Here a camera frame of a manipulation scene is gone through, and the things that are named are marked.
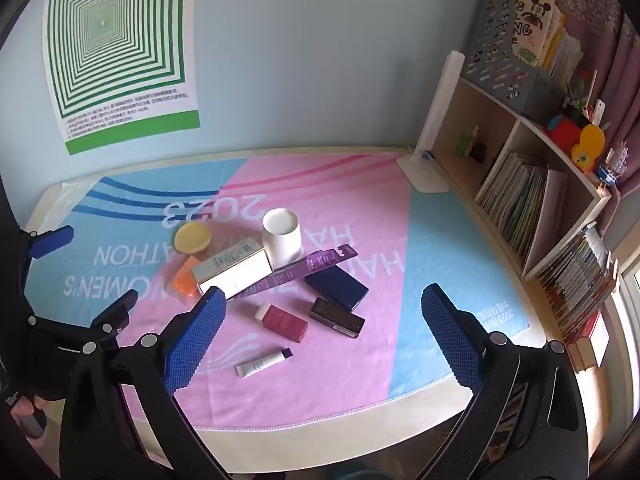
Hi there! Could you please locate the row of thin books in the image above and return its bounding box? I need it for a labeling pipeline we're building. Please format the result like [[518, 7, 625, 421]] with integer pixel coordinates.
[[475, 150, 548, 261]]

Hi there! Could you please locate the red toy pen holder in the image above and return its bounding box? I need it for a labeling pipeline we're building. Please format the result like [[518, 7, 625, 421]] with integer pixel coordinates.
[[545, 112, 586, 153]]

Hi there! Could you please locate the model sailing ship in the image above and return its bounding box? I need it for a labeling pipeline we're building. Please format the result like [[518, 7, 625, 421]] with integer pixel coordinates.
[[595, 141, 628, 196]]

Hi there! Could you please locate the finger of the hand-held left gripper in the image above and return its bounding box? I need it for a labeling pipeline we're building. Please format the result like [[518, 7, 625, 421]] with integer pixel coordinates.
[[13, 225, 75, 272], [29, 293, 139, 357]]

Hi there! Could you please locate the yellow round lid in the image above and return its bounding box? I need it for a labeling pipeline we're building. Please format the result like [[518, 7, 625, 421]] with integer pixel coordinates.
[[173, 223, 213, 256]]

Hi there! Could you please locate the green striped wall poster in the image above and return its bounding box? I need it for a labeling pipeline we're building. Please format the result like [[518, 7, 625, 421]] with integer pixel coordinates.
[[41, 0, 202, 156]]

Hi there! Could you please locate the grey perforated file holder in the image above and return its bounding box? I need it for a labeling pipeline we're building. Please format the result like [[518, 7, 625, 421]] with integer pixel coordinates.
[[461, 0, 568, 122]]

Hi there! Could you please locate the stack of paper folders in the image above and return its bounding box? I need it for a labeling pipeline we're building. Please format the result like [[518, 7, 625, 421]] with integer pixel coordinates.
[[542, 12, 583, 86]]

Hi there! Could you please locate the long purple box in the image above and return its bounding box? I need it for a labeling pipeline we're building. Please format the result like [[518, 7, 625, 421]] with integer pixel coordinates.
[[231, 243, 358, 302]]

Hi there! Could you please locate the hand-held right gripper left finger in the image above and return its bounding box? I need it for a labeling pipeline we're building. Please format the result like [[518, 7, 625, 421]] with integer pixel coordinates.
[[59, 286, 233, 480]]

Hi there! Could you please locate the dark blue box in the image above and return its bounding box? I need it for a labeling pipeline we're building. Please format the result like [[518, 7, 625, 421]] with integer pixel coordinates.
[[305, 264, 370, 312]]

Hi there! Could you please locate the small maroon box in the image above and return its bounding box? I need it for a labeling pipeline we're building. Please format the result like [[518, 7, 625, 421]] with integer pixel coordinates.
[[255, 302, 309, 344]]

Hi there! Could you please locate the orange packet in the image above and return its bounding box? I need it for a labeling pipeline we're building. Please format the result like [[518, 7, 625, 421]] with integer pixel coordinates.
[[172, 256, 203, 301]]

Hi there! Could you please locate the green bottle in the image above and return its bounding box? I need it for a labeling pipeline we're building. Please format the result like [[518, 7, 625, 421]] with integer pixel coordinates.
[[454, 126, 480, 157]]

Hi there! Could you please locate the cartoon mouse picture book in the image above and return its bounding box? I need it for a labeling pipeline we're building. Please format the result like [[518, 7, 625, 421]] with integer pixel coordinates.
[[492, 0, 558, 68]]

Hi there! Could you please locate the row of colourful books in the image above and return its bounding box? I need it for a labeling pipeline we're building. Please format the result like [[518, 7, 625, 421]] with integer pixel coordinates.
[[537, 222, 621, 341]]

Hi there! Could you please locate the wooden desktop shelf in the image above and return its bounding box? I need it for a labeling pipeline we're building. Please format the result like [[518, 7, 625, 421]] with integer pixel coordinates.
[[430, 52, 613, 281]]

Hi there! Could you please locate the white carton box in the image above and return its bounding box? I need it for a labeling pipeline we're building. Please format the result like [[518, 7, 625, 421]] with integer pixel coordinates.
[[191, 238, 273, 301]]

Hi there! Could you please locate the white cup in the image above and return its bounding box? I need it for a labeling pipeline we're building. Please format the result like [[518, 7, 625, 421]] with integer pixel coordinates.
[[262, 208, 303, 267]]

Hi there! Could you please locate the white tube purple cap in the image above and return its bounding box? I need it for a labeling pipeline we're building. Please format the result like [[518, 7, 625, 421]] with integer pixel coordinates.
[[236, 347, 293, 379]]

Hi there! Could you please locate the pink and blue printed towel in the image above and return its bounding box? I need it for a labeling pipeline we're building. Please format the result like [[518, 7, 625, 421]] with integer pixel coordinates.
[[22, 154, 531, 432]]

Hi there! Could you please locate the small black box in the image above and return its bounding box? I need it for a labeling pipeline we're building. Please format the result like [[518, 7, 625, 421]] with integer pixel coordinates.
[[309, 297, 366, 340]]

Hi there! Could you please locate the person's left hand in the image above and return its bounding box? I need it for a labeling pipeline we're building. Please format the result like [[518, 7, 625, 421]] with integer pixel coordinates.
[[7, 392, 48, 441]]

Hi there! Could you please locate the thick red book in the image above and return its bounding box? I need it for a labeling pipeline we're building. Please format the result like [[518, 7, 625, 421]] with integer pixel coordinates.
[[565, 310, 611, 373]]

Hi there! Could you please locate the white desk lamp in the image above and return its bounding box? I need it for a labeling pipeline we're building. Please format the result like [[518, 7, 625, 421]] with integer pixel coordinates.
[[396, 51, 466, 194]]

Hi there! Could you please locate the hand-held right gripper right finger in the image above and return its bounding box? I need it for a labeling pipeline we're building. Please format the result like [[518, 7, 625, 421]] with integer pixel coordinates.
[[421, 283, 590, 480]]

